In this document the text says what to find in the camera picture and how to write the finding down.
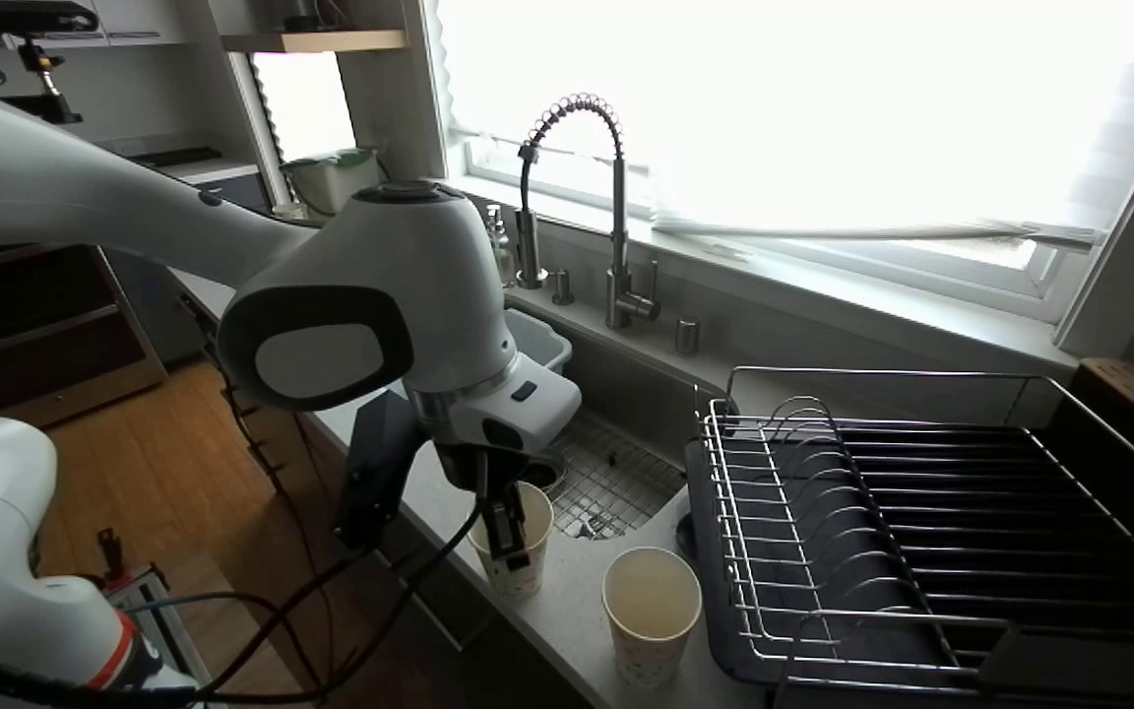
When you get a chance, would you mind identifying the light wooden shelf board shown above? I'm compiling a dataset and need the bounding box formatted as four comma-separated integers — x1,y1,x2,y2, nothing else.
221,28,410,55

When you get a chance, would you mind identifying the chrome spring kitchen faucet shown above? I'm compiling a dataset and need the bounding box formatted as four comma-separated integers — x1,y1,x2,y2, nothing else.
511,89,665,330

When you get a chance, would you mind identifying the pale green container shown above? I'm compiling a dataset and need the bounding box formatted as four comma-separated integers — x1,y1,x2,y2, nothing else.
289,144,390,216

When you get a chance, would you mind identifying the wooden cutting board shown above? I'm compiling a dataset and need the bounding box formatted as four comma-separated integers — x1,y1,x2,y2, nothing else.
1066,353,1134,427

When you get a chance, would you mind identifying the clear soap dispenser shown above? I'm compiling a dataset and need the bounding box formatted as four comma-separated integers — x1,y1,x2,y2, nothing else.
486,198,527,286

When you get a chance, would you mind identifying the metal wire sink grid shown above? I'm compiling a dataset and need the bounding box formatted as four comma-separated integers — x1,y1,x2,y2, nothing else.
541,410,693,543

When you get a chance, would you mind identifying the dark wooden shelf unit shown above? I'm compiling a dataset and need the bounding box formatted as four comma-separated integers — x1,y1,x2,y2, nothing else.
0,238,172,424

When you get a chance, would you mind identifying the black drainer tray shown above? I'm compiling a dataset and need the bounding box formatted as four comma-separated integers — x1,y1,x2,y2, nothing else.
680,368,1134,709

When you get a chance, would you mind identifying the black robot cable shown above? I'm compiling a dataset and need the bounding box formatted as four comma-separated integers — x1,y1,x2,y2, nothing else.
191,505,486,706

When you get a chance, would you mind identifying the stainless steel sink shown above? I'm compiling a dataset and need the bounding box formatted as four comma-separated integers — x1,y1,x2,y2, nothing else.
501,278,729,546

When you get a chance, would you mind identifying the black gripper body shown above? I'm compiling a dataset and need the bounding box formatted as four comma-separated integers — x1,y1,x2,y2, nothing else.
439,438,558,496

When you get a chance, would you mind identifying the white striped window blind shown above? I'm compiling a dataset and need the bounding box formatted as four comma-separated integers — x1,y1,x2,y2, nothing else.
650,0,1134,249

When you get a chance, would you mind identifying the white plastic dish tub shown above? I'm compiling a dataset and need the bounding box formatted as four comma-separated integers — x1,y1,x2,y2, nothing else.
501,301,578,376

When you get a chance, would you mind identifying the metal wire dish rack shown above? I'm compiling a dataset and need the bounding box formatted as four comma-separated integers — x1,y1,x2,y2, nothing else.
701,391,1134,673

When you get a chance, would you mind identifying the white paper cup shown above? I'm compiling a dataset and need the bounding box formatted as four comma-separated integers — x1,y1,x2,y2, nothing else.
469,475,558,605
598,543,709,690

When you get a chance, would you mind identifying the black item on shelf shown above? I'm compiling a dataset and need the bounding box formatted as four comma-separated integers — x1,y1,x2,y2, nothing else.
0,0,102,34

